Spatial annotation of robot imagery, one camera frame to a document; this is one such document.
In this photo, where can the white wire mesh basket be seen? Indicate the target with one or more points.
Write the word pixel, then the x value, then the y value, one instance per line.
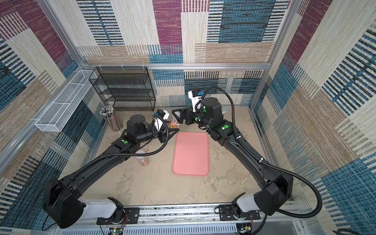
pixel 64 105

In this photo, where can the candy jar clear plastic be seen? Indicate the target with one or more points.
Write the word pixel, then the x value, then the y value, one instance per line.
pixel 174 124

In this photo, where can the candy jar patterned lid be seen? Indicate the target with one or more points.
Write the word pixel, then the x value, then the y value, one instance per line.
pixel 144 161

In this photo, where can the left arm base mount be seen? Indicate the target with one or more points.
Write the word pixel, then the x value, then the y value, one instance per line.
pixel 121 216

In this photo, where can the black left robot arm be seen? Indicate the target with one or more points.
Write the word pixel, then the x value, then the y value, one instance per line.
pixel 140 139

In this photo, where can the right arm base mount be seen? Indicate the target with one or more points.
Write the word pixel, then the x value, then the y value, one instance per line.
pixel 229 212

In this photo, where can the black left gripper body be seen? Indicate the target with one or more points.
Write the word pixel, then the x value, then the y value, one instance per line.
pixel 161 136

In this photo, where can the cup of coloured pencils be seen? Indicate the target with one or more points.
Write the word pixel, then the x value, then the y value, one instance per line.
pixel 109 113

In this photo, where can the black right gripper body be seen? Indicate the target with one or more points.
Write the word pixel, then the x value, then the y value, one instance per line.
pixel 186 116

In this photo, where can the black wire shelf rack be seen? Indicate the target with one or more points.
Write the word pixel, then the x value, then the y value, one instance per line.
pixel 124 88

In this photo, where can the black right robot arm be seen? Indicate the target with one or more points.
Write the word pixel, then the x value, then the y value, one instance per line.
pixel 275 186

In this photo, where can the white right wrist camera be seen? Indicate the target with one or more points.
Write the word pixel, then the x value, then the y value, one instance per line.
pixel 195 96

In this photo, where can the pink plastic tray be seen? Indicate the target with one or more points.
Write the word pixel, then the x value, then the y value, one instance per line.
pixel 191 154

